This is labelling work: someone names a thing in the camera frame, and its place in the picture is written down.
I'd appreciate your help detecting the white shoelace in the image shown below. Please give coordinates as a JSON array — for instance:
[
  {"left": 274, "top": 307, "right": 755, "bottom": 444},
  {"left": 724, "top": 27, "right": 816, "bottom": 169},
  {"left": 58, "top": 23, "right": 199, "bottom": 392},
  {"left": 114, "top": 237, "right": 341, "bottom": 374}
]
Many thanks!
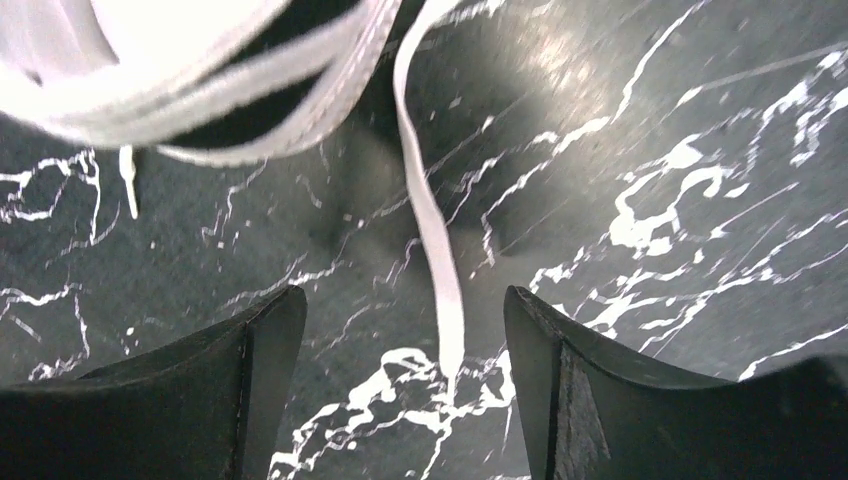
[{"left": 392, "top": 0, "right": 465, "bottom": 382}]

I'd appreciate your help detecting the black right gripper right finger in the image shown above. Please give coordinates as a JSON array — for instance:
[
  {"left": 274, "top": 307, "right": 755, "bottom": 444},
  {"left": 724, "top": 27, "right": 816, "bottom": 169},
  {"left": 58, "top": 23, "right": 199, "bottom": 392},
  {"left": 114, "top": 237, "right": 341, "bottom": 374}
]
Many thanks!
[{"left": 503, "top": 286, "right": 847, "bottom": 479}]

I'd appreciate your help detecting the black and white sneaker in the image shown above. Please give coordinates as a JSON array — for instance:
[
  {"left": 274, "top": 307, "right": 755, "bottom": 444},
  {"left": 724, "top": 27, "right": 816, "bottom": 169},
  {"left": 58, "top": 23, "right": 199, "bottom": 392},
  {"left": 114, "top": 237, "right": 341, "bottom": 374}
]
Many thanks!
[{"left": 1, "top": 1, "right": 401, "bottom": 167}]

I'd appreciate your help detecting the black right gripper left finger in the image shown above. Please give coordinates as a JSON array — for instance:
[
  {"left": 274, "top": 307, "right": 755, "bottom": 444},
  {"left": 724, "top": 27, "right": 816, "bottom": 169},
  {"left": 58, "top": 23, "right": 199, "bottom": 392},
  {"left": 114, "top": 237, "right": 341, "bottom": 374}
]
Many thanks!
[{"left": 1, "top": 286, "right": 308, "bottom": 479}]

